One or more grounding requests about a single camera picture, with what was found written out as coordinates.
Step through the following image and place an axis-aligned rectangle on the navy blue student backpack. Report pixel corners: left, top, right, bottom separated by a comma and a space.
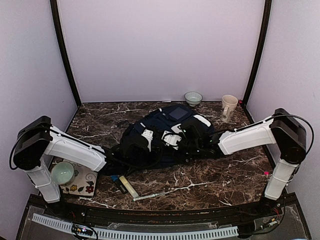
116, 105, 216, 173

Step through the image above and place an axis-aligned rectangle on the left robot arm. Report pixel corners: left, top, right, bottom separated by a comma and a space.
9, 115, 163, 218

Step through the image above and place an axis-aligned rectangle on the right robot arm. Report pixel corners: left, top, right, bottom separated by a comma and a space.
161, 108, 311, 217

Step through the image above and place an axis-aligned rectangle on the blue black marker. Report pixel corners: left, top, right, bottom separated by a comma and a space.
110, 175, 128, 195

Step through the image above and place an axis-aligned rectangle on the yellow highlighter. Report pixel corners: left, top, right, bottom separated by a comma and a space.
119, 176, 139, 198

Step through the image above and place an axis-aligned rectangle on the small green bowl at back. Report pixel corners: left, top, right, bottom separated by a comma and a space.
184, 91, 203, 107

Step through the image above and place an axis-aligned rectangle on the white green pen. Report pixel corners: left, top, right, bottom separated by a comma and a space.
132, 192, 166, 202

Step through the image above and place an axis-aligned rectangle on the cream ceramic mug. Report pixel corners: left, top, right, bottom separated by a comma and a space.
220, 95, 239, 123

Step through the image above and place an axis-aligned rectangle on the floral square plate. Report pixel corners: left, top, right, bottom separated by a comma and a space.
61, 163, 98, 197

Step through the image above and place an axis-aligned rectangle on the green bowl on plate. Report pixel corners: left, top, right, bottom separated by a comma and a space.
51, 161, 75, 186

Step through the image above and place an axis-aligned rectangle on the small circuit board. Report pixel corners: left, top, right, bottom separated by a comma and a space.
71, 224, 93, 236

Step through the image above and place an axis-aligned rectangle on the white slotted cable duct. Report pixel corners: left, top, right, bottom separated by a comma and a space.
31, 213, 239, 240

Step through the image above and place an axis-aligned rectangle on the black front rail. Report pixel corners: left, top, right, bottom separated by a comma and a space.
29, 193, 298, 227

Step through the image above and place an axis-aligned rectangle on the right black frame post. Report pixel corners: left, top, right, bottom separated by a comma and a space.
242, 0, 273, 108

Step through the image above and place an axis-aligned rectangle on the black frame post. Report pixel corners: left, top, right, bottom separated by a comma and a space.
49, 0, 82, 108
242, 0, 273, 108

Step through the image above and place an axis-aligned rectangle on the left black frame post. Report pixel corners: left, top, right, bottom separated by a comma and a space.
49, 0, 82, 108

